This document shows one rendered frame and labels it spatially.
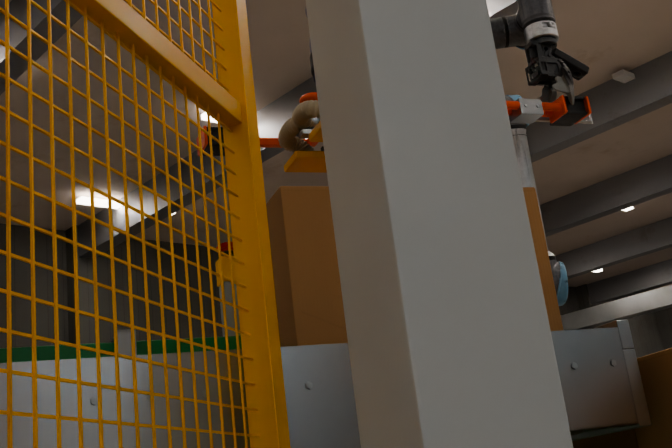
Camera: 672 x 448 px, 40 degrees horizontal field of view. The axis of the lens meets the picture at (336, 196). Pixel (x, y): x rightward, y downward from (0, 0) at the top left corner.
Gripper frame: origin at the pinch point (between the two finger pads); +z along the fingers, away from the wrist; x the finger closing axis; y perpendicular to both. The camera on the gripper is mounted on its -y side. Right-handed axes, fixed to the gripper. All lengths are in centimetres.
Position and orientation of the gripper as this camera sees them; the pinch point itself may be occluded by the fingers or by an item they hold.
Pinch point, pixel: (564, 110)
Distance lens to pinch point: 258.4
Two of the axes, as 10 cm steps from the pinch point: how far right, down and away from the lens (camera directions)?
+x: 3.3, -3.5, -8.8
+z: 1.2, 9.4, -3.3
